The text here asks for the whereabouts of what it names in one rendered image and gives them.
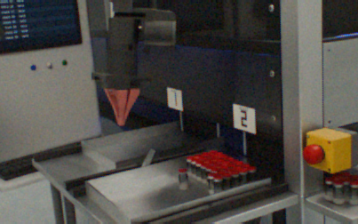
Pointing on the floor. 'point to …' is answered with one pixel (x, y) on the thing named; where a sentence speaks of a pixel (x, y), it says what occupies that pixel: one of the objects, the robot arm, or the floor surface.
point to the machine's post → (301, 101)
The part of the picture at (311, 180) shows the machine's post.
